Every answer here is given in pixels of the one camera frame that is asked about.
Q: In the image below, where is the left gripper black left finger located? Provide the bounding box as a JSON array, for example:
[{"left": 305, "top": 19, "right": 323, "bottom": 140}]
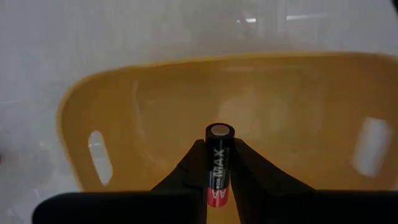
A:
[{"left": 151, "top": 139, "right": 208, "bottom": 192}]

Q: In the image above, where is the black red AA battery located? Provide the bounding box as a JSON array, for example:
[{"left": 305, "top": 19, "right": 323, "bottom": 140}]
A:
[{"left": 205, "top": 123, "right": 236, "bottom": 208}]

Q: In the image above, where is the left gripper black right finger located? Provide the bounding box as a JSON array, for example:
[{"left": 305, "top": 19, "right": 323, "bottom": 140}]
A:
[{"left": 229, "top": 138, "right": 317, "bottom": 192}]

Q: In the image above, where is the yellow plastic bin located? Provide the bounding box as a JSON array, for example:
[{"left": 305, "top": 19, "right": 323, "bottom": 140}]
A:
[{"left": 55, "top": 52, "right": 398, "bottom": 224}]

